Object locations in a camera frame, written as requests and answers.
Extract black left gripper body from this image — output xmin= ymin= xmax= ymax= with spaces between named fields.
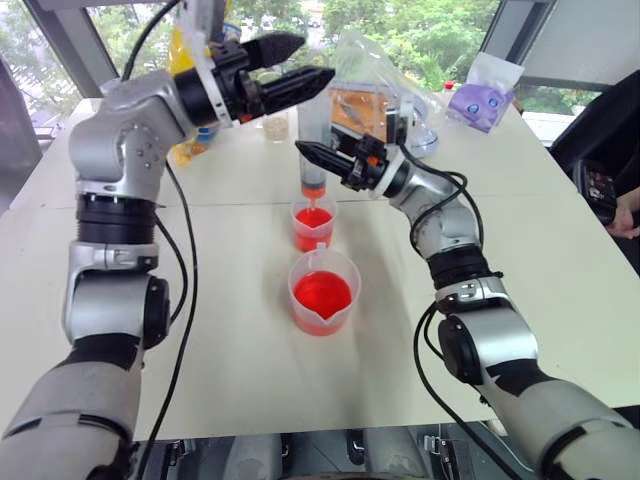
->
xmin=208 ymin=41 xmax=267 ymax=125

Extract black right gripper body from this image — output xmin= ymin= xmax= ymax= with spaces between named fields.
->
xmin=341 ymin=133 xmax=391 ymax=194

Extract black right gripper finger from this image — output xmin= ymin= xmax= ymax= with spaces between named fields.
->
xmin=294 ymin=140 xmax=355 ymax=178

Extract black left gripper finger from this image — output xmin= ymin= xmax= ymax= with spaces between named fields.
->
xmin=260 ymin=67 xmax=336 ymax=115
xmin=244 ymin=32 xmax=307 ymax=71

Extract clear plastic syringe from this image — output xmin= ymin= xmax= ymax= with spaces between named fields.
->
xmin=298 ymin=93 xmax=328 ymax=214

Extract small clear measuring cup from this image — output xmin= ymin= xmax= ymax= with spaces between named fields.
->
xmin=289 ymin=194 xmax=338 ymax=253

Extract large clear measuring cup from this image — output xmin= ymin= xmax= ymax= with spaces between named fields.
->
xmin=287 ymin=242 xmax=363 ymax=338

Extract bystander bare hand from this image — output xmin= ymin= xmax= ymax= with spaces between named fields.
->
xmin=606 ymin=185 xmax=640 ymax=240

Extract small jar of grains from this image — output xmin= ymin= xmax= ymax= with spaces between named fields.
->
xmin=261 ymin=110 xmax=291 ymax=145

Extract orange and black box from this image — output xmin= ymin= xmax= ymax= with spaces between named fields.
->
xmin=328 ymin=87 xmax=401 ymax=151

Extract yellow snack bag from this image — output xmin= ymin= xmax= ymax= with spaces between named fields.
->
xmin=166 ymin=23 xmax=224 ymax=169

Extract clear plastic bag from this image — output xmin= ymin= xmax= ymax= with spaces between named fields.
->
xmin=327 ymin=28 xmax=454 ymax=160

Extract purple plush toy bag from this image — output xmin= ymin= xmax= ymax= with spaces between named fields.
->
xmin=445 ymin=51 xmax=526 ymax=135

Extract black handheld controller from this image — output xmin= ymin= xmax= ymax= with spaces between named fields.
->
xmin=568 ymin=158 xmax=621 ymax=227

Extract bystander dark clothing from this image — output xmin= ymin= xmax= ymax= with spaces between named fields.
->
xmin=548 ymin=63 xmax=640 ymax=281

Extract dark rounded robot legs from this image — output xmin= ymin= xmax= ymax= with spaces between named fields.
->
xmin=130 ymin=423 xmax=506 ymax=480

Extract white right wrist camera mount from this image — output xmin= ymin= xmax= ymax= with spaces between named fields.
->
xmin=373 ymin=98 xmax=426 ymax=197

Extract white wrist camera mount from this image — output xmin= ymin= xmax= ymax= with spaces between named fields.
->
xmin=180 ymin=0 xmax=237 ymax=129
xmin=373 ymin=98 xmax=426 ymax=197

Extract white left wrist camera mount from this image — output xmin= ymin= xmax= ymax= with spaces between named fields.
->
xmin=180 ymin=0 xmax=237 ymax=129

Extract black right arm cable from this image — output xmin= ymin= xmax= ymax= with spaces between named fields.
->
xmin=397 ymin=147 xmax=526 ymax=480

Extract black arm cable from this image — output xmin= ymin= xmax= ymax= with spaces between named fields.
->
xmin=397 ymin=147 xmax=526 ymax=480
xmin=121 ymin=0 xmax=199 ymax=480

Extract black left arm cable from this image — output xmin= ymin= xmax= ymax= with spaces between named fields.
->
xmin=121 ymin=0 xmax=199 ymax=480

